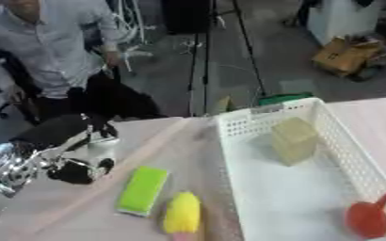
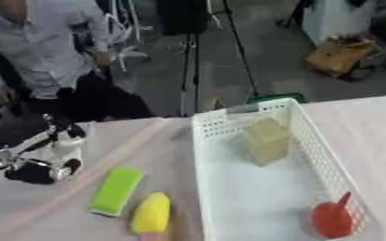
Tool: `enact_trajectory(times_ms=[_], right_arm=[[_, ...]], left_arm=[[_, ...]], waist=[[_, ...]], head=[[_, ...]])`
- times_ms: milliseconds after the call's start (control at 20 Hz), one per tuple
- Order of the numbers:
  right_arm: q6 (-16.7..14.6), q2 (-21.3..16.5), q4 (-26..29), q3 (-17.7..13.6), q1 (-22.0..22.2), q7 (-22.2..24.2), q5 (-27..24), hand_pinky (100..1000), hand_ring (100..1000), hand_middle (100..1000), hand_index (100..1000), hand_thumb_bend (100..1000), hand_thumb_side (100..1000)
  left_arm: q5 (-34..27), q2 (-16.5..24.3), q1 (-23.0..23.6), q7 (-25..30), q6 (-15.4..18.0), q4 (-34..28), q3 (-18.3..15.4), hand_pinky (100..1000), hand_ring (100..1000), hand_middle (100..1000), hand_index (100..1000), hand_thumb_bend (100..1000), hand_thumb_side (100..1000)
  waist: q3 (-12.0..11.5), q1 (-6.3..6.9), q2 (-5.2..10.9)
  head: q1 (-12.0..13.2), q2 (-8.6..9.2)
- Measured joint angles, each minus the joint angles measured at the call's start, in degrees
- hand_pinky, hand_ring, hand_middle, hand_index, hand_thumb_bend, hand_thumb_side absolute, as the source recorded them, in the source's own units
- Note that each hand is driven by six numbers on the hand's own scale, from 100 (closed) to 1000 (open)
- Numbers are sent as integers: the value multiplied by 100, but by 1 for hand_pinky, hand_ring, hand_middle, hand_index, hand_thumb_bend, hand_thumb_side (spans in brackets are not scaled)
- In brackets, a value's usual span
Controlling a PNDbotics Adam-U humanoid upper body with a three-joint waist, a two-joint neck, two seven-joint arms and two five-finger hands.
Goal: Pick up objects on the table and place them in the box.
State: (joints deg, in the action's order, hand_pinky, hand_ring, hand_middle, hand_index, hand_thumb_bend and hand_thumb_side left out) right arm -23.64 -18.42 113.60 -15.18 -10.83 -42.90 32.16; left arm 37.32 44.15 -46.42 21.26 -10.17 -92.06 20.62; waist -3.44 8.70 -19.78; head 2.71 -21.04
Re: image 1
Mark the white perforated plastic basket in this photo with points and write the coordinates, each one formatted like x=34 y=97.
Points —
x=289 y=188

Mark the green flat object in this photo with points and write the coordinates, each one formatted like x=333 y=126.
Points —
x=284 y=98

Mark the red plastic scoop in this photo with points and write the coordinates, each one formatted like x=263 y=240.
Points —
x=368 y=218

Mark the black tripod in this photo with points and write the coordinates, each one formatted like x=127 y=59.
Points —
x=223 y=53

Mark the tan rectangular block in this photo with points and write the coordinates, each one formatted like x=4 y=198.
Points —
x=293 y=144

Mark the green rectangular sponge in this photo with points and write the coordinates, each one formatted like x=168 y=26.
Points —
x=142 y=190

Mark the tan cardboard box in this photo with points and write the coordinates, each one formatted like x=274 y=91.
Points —
x=344 y=56

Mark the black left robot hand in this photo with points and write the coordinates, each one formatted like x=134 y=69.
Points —
x=53 y=131

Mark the white cabinet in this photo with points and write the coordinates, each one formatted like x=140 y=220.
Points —
x=342 y=19

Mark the person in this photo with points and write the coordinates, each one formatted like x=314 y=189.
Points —
x=48 y=50

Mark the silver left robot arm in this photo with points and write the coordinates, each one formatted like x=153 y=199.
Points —
x=7 y=169

